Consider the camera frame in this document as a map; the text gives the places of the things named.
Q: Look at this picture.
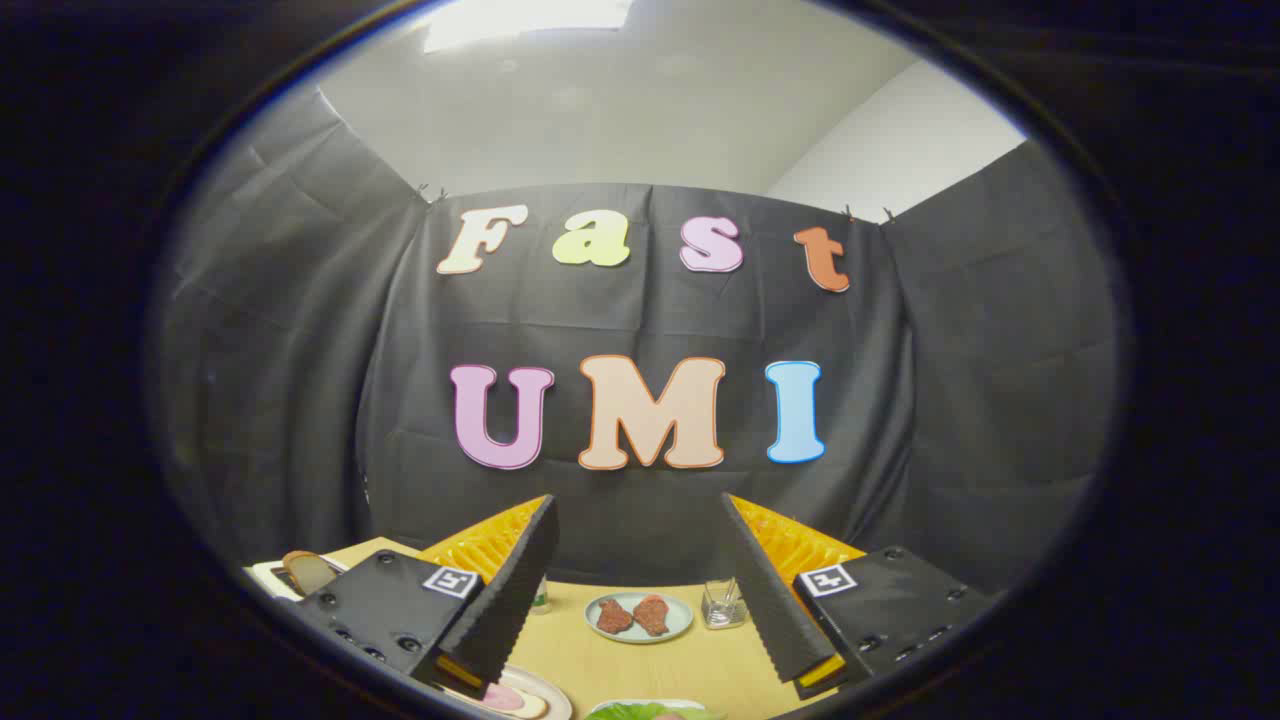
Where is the bread slice under ham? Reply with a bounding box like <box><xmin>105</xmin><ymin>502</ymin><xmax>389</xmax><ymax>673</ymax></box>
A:
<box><xmin>490</xmin><ymin>688</ymin><xmax>553</xmax><ymax>720</ymax></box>

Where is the white toaster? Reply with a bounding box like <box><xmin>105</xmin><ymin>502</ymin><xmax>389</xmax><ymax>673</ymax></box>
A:
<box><xmin>243</xmin><ymin>553</ymin><xmax>351</xmax><ymax>603</ymax></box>

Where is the green lettuce leaf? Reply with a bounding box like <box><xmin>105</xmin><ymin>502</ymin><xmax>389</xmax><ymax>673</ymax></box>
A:
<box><xmin>585</xmin><ymin>702</ymin><xmax>723</xmax><ymax>720</ymax></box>

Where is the ceiling light panel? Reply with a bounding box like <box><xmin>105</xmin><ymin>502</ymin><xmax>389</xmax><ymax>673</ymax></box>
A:
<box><xmin>424</xmin><ymin>0</ymin><xmax>635</xmax><ymax>53</ymax></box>

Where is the plain white bread slice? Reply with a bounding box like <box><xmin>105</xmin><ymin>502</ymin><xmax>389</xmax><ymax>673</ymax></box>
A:
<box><xmin>282</xmin><ymin>550</ymin><xmax>342</xmax><ymax>597</ymax></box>

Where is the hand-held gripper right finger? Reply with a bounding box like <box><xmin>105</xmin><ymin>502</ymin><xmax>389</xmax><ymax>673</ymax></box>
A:
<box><xmin>720</xmin><ymin>492</ymin><xmax>998</xmax><ymax>701</ymax></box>

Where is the round beige plate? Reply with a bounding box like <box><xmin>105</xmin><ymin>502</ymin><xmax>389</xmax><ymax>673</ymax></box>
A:
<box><xmin>440</xmin><ymin>663</ymin><xmax>574</xmax><ymax>720</ymax></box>

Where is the black backdrop cloth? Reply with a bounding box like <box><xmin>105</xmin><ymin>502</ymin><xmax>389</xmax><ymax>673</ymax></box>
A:
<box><xmin>160</xmin><ymin>88</ymin><xmax>1119</xmax><ymax>601</ymax></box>

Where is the pale blue oval plate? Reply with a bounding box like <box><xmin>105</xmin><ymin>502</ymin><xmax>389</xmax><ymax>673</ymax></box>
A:
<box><xmin>585</xmin><ymin>592</ymin><xmax>695</xmax><ymax>645</ymax></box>

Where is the wire mesh utensil basket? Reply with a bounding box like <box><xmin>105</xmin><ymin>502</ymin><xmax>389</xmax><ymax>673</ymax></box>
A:
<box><xmin>701</xmin><ymin>577</ymin><xmax>750</xmax><ymax>631</ymax></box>

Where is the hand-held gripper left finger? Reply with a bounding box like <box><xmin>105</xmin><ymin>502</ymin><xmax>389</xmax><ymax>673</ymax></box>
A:
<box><xmin>298</xmin><ymin>494</ymin><xmax>560</xmax><ymax>701</ymax></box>

